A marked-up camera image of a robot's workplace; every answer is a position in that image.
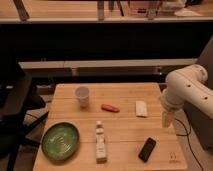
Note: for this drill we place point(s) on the green ribbed plate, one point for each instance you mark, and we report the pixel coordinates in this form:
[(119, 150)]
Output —
[(60, 141)]

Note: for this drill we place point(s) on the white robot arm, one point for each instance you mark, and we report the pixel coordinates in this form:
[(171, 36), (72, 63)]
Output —
[(186, 84)]

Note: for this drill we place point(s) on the small white bottle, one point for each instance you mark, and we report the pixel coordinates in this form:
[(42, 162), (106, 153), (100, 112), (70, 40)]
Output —
[(101, 155)]

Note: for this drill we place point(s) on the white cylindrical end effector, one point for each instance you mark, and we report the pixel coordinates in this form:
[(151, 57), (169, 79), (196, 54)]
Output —
[(167, 118)]

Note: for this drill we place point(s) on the orange carrot toy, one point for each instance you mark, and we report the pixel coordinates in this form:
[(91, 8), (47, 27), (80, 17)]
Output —
[(109, 108)]

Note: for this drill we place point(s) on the black eraser block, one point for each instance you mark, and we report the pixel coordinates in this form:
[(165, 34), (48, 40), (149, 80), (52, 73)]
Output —
[(147, 149)]

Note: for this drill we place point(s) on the translucent plastic cup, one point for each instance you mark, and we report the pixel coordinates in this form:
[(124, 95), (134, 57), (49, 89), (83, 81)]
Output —
[(82, 95)]

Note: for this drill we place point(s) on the black chair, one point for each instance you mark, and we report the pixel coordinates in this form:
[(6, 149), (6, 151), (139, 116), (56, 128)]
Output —
[(13, 131)]

